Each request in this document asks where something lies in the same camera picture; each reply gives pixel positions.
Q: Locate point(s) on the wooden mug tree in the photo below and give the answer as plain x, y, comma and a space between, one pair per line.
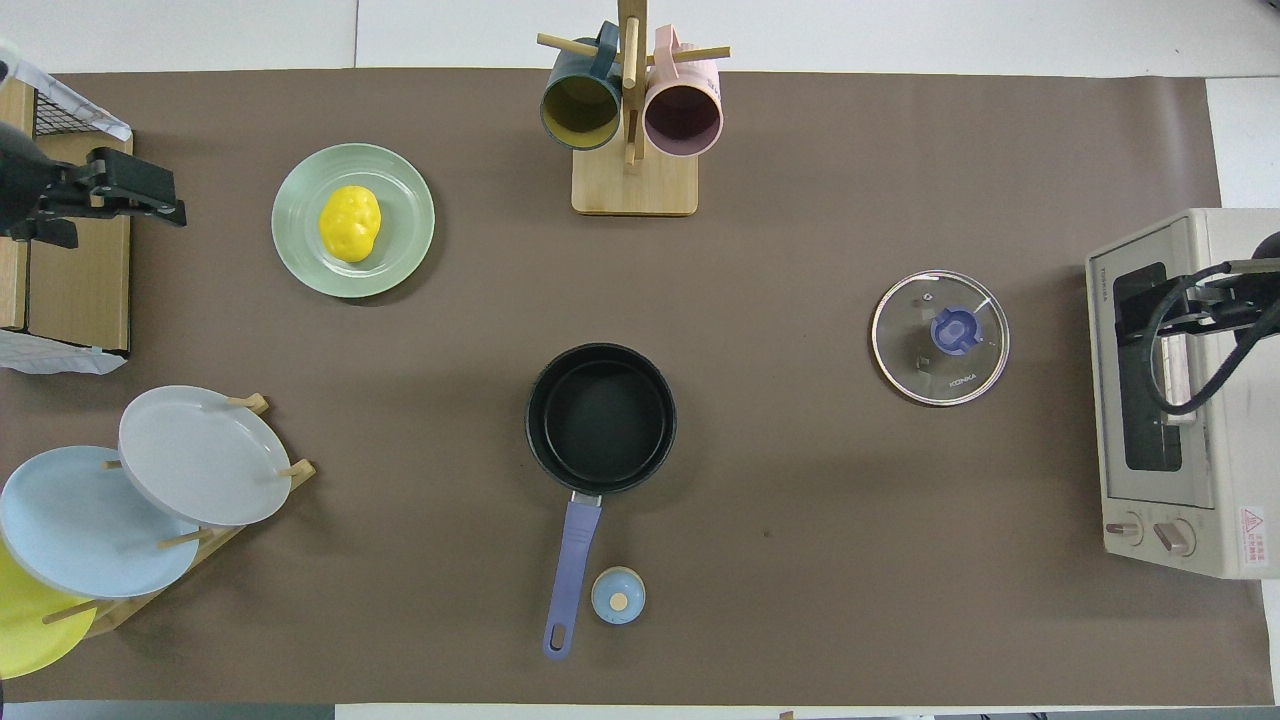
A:
635, 190

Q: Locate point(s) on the green plate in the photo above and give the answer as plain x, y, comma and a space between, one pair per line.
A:
400, 250

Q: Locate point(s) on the light blue plate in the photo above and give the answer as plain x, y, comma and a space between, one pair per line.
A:
80, 530

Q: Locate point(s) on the glass lid blue knob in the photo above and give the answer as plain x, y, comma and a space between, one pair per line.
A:
920, 350

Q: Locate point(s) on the dark wooden board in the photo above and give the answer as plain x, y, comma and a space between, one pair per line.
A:
85, 290

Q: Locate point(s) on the white crumpled plastic sheet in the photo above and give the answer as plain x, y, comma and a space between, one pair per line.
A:
60, 355

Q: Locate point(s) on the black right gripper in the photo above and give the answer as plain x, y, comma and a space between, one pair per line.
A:
1225, 303

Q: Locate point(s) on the pink ribbed mug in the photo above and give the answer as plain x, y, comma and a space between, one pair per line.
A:
683, 115

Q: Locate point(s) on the yellow plate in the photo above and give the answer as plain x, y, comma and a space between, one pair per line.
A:
30, 630

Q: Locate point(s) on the brown table mat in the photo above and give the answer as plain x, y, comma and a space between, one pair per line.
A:
800, 520

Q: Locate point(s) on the yellow lemon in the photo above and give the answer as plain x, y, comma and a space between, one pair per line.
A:
350, 222

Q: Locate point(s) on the dark teal mug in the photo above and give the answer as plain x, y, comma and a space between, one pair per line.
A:
580, 105

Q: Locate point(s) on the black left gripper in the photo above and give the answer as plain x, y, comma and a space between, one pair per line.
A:
65, 190

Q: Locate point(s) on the grey plate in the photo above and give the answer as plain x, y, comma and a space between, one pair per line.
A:
205, 455

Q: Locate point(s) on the beige toaster oven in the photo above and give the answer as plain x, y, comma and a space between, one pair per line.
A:
1240, 440

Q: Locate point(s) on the wooden plate rack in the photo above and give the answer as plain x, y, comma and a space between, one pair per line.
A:
120, 610

